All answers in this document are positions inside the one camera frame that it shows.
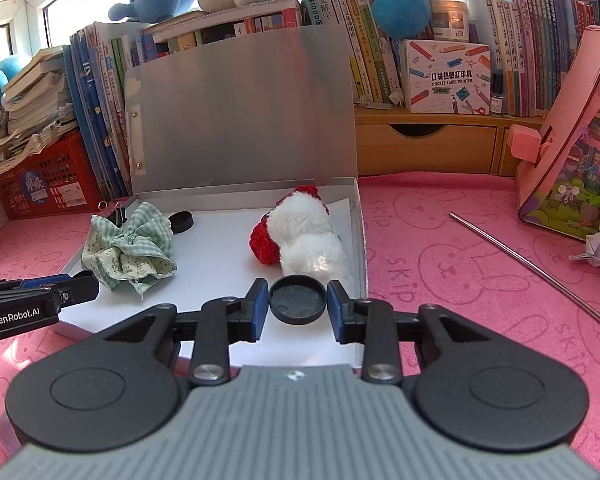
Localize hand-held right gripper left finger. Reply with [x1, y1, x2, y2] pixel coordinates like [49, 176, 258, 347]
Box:
[102, 277, 271, 387]

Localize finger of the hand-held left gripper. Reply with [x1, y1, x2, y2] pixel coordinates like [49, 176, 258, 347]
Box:
[55, 269, 101, 307]
[0, 273, 74, 292]

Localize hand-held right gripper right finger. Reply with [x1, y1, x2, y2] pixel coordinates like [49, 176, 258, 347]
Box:
[326, 280, 487, 385]

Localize black round lid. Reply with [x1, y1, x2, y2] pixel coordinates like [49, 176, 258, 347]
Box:
[168, 211, 195, 234]
[269, 274, 328, 325]

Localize green checked cloth pouch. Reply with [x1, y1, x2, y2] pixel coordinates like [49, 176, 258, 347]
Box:
[81, 201, 179, 297]

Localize white fluffy plush toy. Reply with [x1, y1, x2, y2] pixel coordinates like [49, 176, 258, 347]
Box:
[269, 192, 356, 291]

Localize silver cardboard box with lid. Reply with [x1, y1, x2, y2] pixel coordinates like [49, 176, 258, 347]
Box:
[55, 22, 369, 368]

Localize black binder clip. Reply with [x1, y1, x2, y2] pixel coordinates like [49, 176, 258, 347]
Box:
[99, 201, 129, 226]

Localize large red plastic basket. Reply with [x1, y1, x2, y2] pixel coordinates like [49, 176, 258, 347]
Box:
[0, 130, 112, 221]

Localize stack of worn books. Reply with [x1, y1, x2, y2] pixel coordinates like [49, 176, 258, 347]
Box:
[0, 47, 81, 177]

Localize row of thin blue books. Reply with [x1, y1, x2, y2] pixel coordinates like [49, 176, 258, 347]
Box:
[62, 22, 147, 202]

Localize wooden drawer organizer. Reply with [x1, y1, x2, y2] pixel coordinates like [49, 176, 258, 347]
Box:
[354, 104, 547, 177]

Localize thin metal rod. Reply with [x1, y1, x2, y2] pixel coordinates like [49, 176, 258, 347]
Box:
[448, 211, 600, 339]

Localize white box with pencil print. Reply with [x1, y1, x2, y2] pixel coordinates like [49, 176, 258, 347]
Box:
[399, 39, 492, 115]

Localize small dark glass bottle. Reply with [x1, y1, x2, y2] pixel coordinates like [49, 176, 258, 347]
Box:
[489, 72, 506, 116]

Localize pink toy house box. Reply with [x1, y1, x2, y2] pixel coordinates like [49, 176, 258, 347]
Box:
[509, 25, 600, 242]

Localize stack of small boxed books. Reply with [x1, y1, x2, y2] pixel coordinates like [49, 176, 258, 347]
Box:
[144, 0, 304, 55]

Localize blue plush ball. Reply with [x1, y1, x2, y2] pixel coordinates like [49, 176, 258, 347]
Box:
[371, 0, 432, 41]

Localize silver round tin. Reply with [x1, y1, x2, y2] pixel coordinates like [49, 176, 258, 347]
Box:
[430, 0, 470, 44]

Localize row of upright books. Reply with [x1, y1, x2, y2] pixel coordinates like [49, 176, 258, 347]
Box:
[290, 0, 597, 117]

